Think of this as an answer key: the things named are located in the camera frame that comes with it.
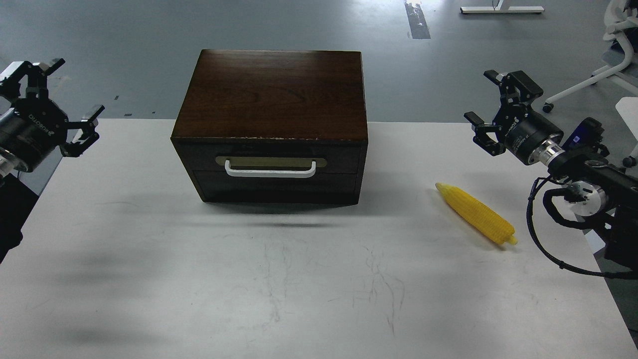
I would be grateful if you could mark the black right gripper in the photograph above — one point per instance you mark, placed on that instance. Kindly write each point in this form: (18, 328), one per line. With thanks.
(520, 129)

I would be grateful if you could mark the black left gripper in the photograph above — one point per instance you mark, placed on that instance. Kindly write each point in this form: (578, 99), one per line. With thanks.
(32, 127)

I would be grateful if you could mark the yellow corn cob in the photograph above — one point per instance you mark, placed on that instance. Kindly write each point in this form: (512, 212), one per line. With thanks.
(477, 214)

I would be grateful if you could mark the wooden drawer with white handle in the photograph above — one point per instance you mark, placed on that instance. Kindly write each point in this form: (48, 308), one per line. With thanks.
(328, 158)

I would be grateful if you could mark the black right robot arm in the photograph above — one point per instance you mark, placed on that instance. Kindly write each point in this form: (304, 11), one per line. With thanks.
(590, 192)

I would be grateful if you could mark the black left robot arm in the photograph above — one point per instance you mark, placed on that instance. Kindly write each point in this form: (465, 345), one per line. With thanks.
(17, 199)

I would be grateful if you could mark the dark wooden drawer cabinet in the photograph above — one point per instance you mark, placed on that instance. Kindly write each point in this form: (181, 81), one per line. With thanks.
(313, 97)

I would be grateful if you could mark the white office chair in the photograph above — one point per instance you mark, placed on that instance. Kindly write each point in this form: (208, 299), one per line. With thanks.
(620, 20)

